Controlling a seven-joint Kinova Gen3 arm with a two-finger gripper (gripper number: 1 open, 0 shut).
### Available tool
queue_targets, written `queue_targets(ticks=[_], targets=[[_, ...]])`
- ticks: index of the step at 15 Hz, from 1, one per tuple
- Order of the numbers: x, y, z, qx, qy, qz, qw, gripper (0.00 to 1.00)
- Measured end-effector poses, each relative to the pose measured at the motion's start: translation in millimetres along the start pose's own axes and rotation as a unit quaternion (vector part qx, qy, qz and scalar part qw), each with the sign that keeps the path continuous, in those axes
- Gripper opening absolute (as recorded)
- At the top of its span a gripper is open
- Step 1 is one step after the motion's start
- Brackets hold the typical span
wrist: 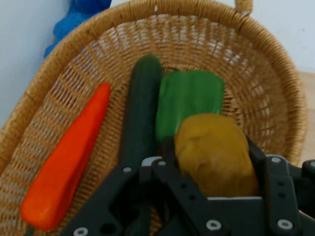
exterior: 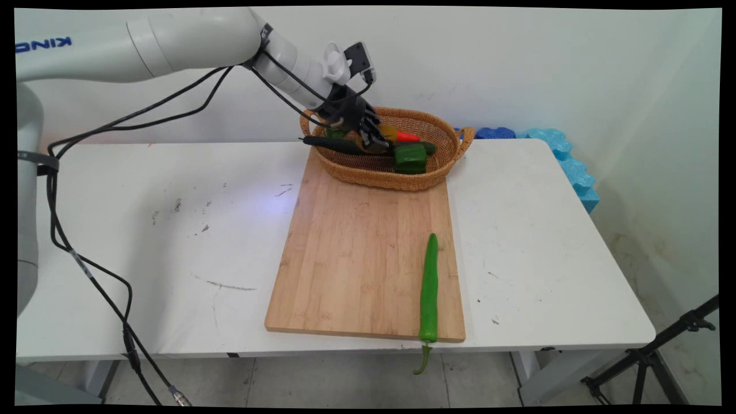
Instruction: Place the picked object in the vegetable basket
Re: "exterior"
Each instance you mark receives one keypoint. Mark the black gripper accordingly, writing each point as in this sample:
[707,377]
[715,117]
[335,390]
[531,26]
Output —
[345,106]

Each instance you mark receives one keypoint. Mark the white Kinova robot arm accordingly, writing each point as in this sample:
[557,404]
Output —
[172,43]

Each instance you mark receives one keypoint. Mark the dark green toy cucumber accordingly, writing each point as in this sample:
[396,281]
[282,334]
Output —
[336,145]

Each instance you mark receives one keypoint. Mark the orange toy carrot with greens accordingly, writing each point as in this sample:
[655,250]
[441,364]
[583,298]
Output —
[408,137]

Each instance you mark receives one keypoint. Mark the woven wicker basket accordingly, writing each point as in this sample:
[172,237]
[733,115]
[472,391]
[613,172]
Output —
[379,172]

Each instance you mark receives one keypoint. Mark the green toy bell pepper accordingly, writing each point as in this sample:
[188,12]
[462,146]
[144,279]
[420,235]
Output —
[410,159]

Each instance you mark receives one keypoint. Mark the wooden cutting board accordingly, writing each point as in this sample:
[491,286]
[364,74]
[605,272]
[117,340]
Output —
[356,259]

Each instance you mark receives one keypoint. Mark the dark blue foam piece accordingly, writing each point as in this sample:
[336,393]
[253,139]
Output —
[495,133]

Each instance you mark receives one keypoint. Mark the long green chili pepper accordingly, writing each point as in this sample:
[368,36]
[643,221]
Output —
[429,287]

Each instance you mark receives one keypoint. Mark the light blue foam piece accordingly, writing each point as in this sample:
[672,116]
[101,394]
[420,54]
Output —
[572,167]

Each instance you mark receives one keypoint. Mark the white table leg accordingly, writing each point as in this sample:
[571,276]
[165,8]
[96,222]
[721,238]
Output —
[552,374]

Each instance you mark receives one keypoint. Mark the black tripod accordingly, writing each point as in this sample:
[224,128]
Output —
[650,356]

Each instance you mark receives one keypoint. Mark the white and grey wrist camera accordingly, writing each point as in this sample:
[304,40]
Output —
[348,62]

